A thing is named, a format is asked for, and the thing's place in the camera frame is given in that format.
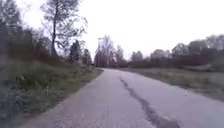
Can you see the thicket of bushes and trees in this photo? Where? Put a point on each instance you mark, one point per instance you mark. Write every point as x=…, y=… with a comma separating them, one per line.
x=20, y=43

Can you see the grey asphalt path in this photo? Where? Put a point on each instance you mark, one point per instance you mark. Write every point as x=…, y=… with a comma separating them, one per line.
x=113, y=100

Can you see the flat grass field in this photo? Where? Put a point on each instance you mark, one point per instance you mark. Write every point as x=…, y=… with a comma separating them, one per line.
x=193, y=80

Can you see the tall birch tree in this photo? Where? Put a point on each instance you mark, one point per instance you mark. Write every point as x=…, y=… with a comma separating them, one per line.
x=55, y=23

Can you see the clump of bare trees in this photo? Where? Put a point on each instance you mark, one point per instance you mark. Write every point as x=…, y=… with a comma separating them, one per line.
x=107, y=53

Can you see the distant row of trees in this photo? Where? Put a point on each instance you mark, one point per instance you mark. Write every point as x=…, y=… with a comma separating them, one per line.
x=180, y=55

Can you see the grass verge with weeds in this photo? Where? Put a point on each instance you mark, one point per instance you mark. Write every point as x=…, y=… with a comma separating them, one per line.
x=43, y=83

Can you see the dark conifer trees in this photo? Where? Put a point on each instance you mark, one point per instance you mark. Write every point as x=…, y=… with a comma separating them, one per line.
x=79, y=53

